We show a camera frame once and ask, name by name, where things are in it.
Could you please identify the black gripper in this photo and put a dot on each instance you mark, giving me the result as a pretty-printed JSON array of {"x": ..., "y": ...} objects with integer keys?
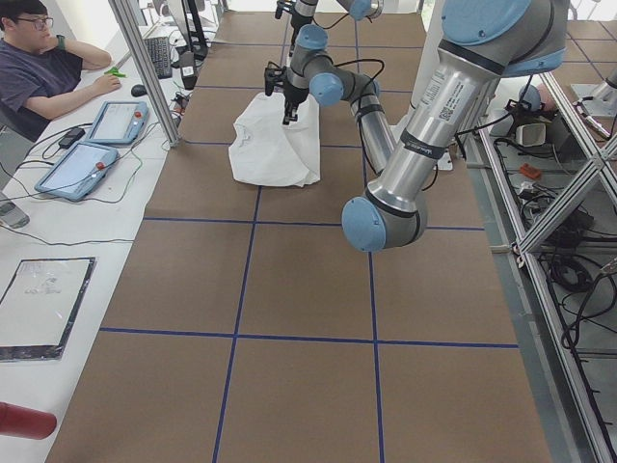
[{"x": 292, "y": 94}]

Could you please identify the white long-sleeve printed shirt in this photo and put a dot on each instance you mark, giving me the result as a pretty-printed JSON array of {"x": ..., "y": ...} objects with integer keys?
[{"x": 267, "y": 152}]

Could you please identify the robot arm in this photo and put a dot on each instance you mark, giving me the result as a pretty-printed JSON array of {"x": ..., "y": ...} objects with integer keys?
[
  {"x": 482, "y": 41},
  {"x": 302, "y": 13}
]

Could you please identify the black keyboard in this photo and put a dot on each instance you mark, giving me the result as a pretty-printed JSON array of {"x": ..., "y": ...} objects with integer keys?
[{"x": 159, "y": 52}]

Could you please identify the black computer mouse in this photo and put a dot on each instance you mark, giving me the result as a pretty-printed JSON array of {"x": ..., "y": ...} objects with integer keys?
[{"x": 138, "y": 90}]

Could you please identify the blue teach pendant far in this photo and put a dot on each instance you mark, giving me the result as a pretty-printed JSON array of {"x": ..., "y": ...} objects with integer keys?
[{"x": 118, "y": 122}]

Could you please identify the blue teach pendant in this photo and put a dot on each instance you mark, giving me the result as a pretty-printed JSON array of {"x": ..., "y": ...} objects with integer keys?
[
  {"x": 78, "y": 172},
  {"x": 118, "y": 122}
]

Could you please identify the green object on desk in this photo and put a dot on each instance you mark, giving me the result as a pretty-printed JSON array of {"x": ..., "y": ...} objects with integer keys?
[{"x": 115, "y": 72}]

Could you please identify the blue teach pendant near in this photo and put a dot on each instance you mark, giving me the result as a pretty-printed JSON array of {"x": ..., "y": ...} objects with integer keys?
[{"x": 78, "y": 172}]

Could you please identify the seated person dark shirt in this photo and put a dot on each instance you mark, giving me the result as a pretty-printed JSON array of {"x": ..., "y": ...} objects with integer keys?
[{"x": 40, "y": 71}]

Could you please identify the framed white board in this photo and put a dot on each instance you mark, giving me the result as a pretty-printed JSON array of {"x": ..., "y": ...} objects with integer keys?
[{"x": 39, "y": 307}]

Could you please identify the red cylinder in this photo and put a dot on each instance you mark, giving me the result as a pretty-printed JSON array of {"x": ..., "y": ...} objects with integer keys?
[{"x": 23, "y": 422}]

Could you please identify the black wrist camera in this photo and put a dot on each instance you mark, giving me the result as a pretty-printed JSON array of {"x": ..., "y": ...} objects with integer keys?
[{"x": 274, "y": 78}]

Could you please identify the aluminium frame post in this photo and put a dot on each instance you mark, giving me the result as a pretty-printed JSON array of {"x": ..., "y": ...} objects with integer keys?
[{"x": 122, "y": 11}]

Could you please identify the aluminium frame rail right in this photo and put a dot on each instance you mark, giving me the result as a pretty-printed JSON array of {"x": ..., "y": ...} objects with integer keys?
[{"x": 555, "y": 214}]

